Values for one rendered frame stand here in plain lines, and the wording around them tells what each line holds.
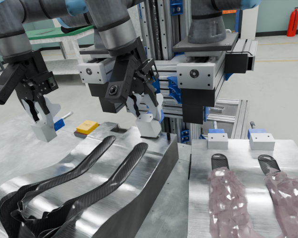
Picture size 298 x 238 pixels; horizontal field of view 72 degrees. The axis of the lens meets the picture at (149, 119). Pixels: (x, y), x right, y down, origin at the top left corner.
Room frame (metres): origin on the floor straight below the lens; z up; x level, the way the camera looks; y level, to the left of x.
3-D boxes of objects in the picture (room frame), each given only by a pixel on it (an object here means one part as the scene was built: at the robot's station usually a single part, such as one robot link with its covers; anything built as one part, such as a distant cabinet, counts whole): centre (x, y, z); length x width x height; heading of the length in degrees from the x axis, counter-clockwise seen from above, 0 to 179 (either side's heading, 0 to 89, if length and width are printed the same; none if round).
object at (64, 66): (4.33, 1.79, 0.51); 2.40 x 1.13 x 1.02; 67
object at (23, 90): (0.56, 0.30, 1.09); 0.09 x 0.08 x 0.12; 147
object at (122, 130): (0.54, 0.09, 0.87); 0.05 x 0.05 x 0.04; 57
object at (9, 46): (0.56, 0.30, 1.17); 0.08 x 0.08 x 0.05
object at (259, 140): (0.45, -0.29, 0.86); 0.13 x 0.05 x 0.05; 164
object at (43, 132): (0.58, 0.29, 0.93); 0.13 x 0.05 x 0.05; 146
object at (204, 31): (0.88, -0.29, 1.09); 0.15 x 0.15 x 0.10
